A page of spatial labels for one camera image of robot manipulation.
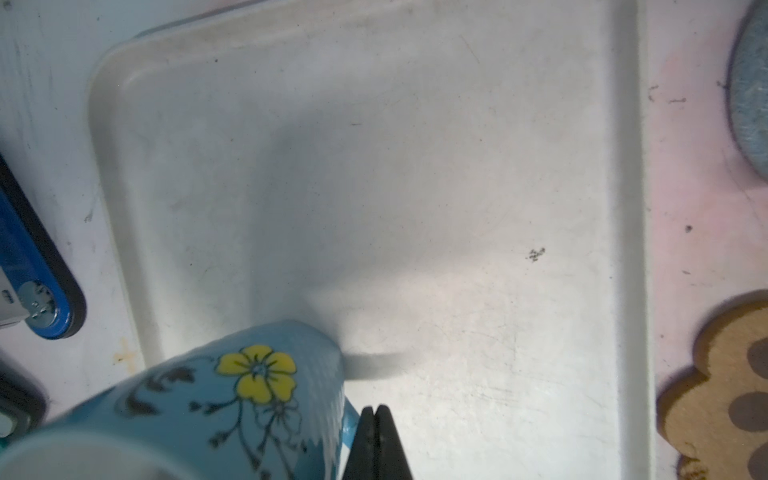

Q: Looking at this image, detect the blue stapler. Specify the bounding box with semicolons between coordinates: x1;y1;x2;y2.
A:
1;162;87;340

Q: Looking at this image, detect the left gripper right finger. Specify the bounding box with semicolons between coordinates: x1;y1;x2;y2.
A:
375;405;414;480

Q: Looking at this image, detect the brown paw print coaster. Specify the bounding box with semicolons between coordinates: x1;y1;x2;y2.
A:
657;301;767;479

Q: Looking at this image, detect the blue grey woven coaster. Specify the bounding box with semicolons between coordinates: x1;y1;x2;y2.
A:
727;1;767;180

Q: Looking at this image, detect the light blue floral mug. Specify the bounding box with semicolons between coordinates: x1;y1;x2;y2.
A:
1;320;359;479

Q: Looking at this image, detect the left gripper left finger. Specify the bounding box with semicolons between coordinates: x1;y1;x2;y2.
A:
342;406;376;480

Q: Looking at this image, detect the beige serving tray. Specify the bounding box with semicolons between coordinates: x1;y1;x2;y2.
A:
87;1;655;479

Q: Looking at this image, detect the black calculator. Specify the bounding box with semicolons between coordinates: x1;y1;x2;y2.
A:
1;361;48;449

